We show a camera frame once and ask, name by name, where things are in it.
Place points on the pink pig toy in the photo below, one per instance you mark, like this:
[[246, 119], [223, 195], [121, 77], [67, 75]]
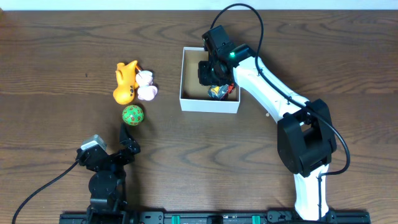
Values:
[[146, 90]]

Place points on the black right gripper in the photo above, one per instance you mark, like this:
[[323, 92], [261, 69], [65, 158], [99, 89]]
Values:
[[204, 77]]

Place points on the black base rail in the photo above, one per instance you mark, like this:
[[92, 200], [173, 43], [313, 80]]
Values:
[[272, 216]]

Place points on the white cardboard box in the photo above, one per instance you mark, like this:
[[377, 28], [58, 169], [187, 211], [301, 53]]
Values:
[[194, 96]]

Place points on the red toy fire truck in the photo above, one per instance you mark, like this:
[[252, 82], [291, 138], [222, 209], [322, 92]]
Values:
[[220, 93]]

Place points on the orange duck toy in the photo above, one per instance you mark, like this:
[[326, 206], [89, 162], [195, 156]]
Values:
[[126, 80]]

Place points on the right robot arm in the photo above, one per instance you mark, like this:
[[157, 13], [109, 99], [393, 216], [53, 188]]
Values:
[[304, 141]]

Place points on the green number ball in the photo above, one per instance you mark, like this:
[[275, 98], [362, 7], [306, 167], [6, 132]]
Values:
[[133, 115]]

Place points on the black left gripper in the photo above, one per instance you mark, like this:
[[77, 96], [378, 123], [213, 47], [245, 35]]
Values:
[[115, 156]]

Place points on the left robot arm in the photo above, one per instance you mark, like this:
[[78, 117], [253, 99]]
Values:
[[108, 185]]

